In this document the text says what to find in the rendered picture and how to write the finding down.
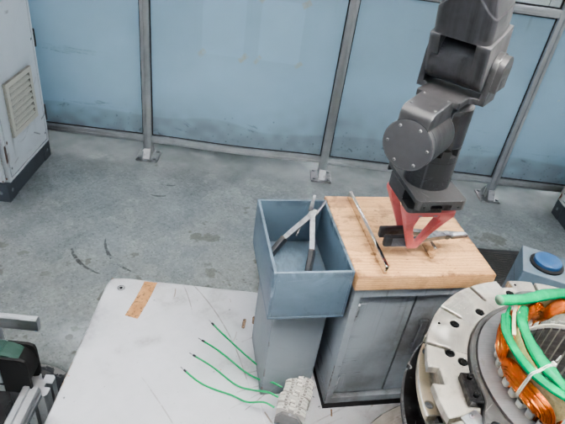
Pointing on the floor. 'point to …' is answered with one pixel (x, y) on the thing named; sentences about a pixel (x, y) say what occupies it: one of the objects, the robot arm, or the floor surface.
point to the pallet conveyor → (24, 373)
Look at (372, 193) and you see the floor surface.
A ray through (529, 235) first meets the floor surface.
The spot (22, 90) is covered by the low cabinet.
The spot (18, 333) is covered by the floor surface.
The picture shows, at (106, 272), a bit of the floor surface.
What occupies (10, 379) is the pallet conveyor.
